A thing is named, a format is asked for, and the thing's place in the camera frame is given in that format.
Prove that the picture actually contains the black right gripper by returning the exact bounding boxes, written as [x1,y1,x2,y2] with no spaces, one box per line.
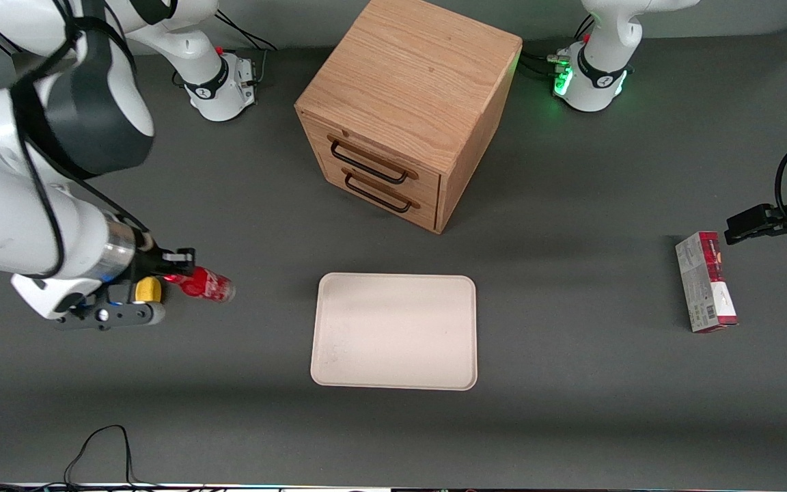
[119,232,197,305]

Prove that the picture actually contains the red coke bottle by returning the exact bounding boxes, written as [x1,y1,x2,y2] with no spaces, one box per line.
[164,266,237,303]

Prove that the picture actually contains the beige rectangular tray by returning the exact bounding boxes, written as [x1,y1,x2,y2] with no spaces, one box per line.
[309,272,478,392]

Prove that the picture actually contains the grey and red carton box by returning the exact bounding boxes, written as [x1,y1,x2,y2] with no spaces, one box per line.
[674,231,739,334]

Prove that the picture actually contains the wooden drawer cabinet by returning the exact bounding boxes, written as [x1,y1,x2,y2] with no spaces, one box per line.
[294,0,523,235]

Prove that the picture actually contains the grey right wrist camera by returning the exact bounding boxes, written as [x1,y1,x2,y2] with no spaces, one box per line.
[54,299,166,333]

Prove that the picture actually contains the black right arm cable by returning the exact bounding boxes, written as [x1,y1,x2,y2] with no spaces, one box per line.
[10,0,156,281]

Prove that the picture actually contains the black cable at table edge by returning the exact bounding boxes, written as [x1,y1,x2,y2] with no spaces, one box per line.
[0,424,162,492]

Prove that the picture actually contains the black wire drawer handle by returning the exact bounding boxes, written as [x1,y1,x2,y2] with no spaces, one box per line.
[328,135,419,186]
[342,169,422,215]

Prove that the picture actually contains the black right arm base cables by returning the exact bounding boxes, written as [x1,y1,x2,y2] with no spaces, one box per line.
[172,12,279,88]

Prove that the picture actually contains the black arm base cables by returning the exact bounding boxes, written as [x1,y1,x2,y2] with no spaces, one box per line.
[172,12,279,88]
[519,14,596,80]

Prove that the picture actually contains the black left arm base cables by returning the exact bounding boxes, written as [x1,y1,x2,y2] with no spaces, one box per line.
[519,14,596,80]

